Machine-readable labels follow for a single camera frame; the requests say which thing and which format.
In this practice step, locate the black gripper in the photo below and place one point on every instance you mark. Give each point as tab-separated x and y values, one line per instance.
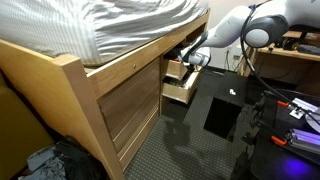
193	71

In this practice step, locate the small light wooden drawer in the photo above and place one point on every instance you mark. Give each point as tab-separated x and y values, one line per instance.
175	68

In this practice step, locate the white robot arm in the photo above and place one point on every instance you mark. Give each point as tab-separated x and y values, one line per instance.
230	26

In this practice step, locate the large light wooden drawer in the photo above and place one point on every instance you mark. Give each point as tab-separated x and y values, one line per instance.
176	93

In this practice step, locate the black cube box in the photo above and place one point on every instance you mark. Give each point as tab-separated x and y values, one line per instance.
230	83

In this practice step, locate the wooden desk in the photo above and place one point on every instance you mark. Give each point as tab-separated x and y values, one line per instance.
286	53

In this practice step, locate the orange clamp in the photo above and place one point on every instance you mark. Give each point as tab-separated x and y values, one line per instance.
282	104
278	140

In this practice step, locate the white striped mattress sheet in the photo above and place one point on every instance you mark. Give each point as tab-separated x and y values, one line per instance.
100	23

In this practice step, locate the black flat device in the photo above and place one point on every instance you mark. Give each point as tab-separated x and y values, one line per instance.
308	49

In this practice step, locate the black robot stand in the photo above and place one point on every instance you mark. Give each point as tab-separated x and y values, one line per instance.
283	163

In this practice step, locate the black bag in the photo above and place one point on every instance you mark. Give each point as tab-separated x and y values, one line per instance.
80	160

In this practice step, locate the grey cloth pile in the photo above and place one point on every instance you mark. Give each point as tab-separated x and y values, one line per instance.
43	163

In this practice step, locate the tan furniture panel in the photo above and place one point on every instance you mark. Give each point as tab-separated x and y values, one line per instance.
20	133

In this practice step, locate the white wall outlet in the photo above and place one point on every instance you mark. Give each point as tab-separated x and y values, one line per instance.
237	57

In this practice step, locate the light wooden bed frame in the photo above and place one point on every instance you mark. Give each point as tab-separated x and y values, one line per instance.
110	71

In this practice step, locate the aluminium profile rail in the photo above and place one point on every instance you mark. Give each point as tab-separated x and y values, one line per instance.
305	106
305	141

